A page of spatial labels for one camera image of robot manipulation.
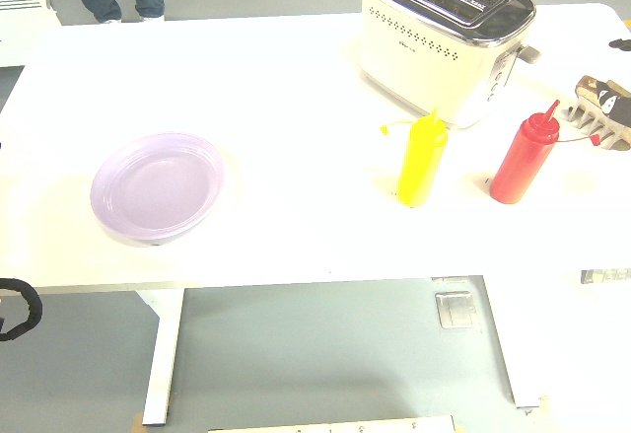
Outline grey table control panel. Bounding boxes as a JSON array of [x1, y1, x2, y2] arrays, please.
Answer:
[[580, 267, 631, 286]]

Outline white table leg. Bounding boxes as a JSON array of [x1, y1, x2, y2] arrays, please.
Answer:
[[135, 287, 186, 427], [480, 274, 541, 409]]

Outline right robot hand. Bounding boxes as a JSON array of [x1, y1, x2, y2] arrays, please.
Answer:
[[595, 80, 631, 126]]

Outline brown-crusted bread slice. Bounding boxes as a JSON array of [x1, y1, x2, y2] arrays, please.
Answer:
[[574, 75, 631, 108]]

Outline cream and chrome toaster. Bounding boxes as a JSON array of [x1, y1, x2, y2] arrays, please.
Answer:
[[358, 0, 542, 131]]

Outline purple round plate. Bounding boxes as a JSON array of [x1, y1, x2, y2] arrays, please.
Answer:
[[89, 131, 228, 246]]

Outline red squeeze bottle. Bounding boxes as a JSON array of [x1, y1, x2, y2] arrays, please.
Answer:
[[489, 99, 602, 205]]

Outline white slatted cart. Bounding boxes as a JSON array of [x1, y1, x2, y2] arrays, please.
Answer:
[[0, 0, 63, 67]]

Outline silver metal toast rack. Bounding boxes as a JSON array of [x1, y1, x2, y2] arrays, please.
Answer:
[[564, 101, 631, 151]]

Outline metal floor outlet cover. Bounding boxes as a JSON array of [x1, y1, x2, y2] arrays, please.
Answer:
[[434, 290, 482, 329]]

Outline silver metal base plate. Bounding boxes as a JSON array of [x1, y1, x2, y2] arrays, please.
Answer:
[[206, 415, 457, 433]]

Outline yellow squeeze bottle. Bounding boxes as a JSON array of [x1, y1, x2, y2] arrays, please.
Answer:
[[379, 107, 449, 209]]

